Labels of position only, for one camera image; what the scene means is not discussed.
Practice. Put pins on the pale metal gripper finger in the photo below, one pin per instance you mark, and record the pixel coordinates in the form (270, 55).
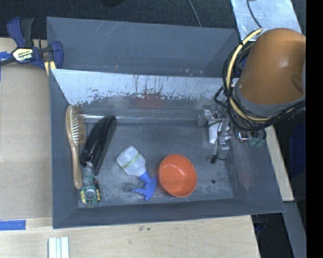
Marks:
(221, 148)
(205, 115)

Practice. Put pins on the orange bowl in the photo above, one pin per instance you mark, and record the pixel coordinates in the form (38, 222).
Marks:
(177, 175)

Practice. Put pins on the grey metal bin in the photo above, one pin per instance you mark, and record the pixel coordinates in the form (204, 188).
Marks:
(156, 141)

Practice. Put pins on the clear spray bottle blue trigger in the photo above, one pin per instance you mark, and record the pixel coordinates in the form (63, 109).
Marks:
(132, 161)

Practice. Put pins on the wooden hairbrush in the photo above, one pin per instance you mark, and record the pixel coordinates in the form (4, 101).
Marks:
(74, 133)

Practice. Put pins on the clear bottle with green label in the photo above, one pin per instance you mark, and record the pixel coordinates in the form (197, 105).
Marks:
(89, 191)

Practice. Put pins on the brown cardboard board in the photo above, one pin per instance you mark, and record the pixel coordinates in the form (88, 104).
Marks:
(24, 144)

